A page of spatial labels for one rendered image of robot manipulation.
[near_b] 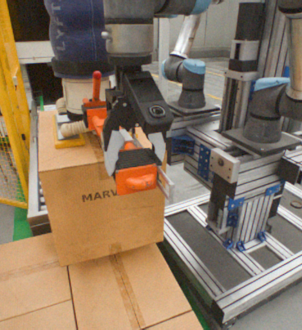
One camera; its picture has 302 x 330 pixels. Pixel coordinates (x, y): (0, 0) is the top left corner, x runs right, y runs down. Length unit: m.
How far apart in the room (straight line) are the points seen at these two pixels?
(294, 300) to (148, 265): 1.04
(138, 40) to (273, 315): 1.66
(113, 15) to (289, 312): 1.75
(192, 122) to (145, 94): 1.07
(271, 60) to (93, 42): 0.74
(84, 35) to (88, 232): 0.64
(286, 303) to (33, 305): 1.39
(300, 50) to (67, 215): 0.84
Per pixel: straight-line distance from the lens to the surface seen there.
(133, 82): 0.42
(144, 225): 1.01
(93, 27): 0.94
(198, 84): 1.43
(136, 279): 1.15
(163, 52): 4.36
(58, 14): 0.95
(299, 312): 1.90
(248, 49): 1.28
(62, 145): 0.93
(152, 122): 0.37
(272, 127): 1.10
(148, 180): 0.46
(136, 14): 0.42
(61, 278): 1.20
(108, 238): 1.00
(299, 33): 0.86
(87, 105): 0.84
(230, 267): 1.68
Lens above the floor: 1.45
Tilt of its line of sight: 29 degrees down
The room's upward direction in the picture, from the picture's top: straight up
